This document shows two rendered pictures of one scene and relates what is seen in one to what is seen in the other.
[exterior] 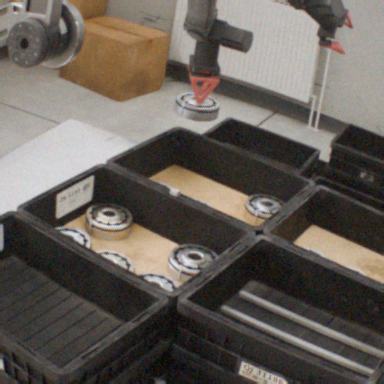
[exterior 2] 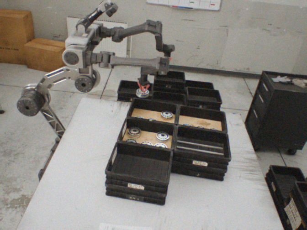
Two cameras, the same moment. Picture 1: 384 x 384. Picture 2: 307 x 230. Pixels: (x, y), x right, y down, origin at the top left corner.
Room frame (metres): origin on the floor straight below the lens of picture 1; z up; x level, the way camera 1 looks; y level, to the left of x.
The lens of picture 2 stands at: (-0.25, 0.75, 2.20)
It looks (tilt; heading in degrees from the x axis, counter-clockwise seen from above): 35 degrees down; 335
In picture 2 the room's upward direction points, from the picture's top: 7 degrees clockwise
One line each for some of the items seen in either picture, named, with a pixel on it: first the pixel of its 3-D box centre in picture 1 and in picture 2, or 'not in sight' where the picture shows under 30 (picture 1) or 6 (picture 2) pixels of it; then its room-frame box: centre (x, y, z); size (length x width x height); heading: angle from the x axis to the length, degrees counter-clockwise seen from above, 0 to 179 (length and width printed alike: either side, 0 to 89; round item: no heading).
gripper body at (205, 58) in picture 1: (206, 54); (144, 78); (1.60, 0.02, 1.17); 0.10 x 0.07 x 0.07; 8
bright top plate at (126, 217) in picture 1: (109, 216); (134, 131); (1.33, 0.17, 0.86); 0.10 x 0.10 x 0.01
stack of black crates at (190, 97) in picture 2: not in sight; (200, 110); (2.10, -0.95, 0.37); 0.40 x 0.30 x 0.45; 66
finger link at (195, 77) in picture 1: (202, 83); (144, 86); (1.59, 0.02, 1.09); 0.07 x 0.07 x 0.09; 8
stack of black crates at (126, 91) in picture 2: (250, 198); (134, 103); (2.42, -0.22, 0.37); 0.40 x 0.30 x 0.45; 66
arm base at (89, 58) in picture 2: not in sight; (90, 58); (1.41, 0.47, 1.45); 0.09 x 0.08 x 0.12; 156
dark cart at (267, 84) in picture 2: not in sight; (280, 115); (1.68, -1.80, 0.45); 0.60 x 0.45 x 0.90; 66
